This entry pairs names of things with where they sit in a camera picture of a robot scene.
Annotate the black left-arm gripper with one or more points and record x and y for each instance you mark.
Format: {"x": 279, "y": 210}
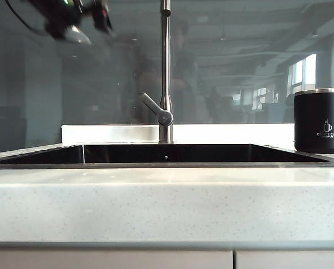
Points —
{"x": 85, "y": 16}

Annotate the black mug with steel rim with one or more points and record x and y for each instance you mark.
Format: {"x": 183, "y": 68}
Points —
{"x": 318, "y": 112}

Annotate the steel kitchen faucet pipe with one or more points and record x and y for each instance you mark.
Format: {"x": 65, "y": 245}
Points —
{"x": 165, "y": 56}

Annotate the dark steel sink basin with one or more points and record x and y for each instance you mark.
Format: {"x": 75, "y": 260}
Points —
{"x": 212, "y": 154}

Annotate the white cabinet door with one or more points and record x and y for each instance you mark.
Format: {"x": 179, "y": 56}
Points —
{"x": 290, "y": 262}

